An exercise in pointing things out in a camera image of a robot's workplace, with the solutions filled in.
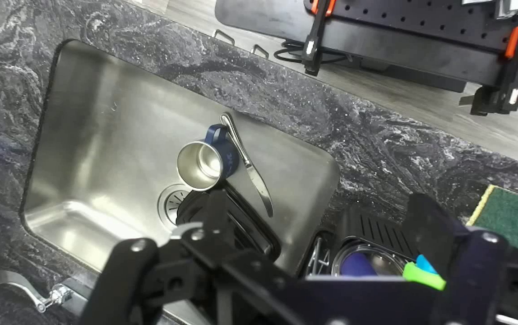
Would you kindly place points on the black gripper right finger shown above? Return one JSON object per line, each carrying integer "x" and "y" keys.
{"x": 478, "y": 265}

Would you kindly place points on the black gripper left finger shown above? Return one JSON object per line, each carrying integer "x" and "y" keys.
{"x": 141, "y": 278}

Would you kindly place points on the blue steel mug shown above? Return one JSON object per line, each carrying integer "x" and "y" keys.
{"x": 202, "y": 162}

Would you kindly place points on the butter knife in sink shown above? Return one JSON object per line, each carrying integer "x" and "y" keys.
{"x": 249, "y": 166}

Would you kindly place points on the black dish rack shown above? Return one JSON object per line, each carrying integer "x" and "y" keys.
{"x": 372, "y": 247}

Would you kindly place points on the stainless steel sink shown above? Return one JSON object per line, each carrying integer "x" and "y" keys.
{"x": 105, "y": 170}

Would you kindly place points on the green yellow sponge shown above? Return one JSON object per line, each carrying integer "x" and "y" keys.
{"x": 496, "y": 211}

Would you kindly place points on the orange black clamp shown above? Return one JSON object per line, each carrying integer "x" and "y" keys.
{"x": 321, "y": 11}
{"x": 502, "y": 96}

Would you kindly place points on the chrome faucet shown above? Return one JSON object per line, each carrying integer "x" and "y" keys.
{"x": 58, "y": 294}

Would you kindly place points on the green handled brush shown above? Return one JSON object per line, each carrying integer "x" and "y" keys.
{"x": 424, "y": 272}

